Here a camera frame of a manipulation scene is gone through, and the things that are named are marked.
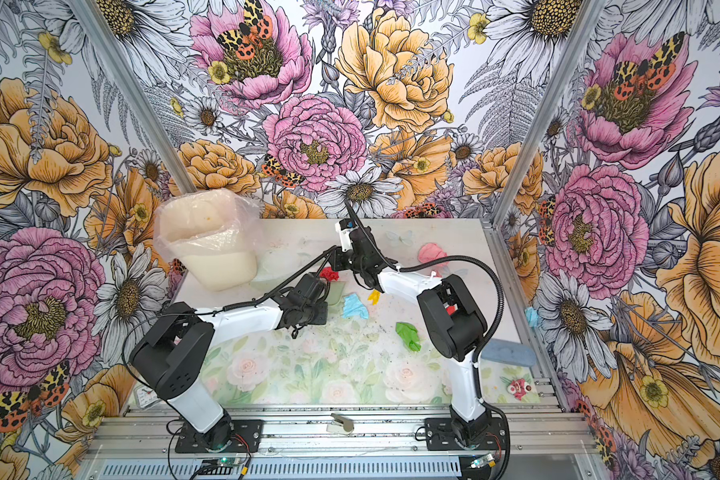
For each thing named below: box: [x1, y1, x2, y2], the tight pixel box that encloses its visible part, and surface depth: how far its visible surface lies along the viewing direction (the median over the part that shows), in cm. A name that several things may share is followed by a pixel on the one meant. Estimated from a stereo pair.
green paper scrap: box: [395, 322, 422, 352], surface depth 93 cm
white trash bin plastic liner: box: [154, 188, 265, 292], surface depth 93 cm
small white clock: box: [135, 385, 160, 409], surface depth 80 cm
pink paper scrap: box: [418, 243, 450, 268], surface depth 113 cm
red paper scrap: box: [319, 266, 339, 282], surface depth 104 cm
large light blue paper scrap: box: [342, 293, 369, 319], surface depth 99 cm
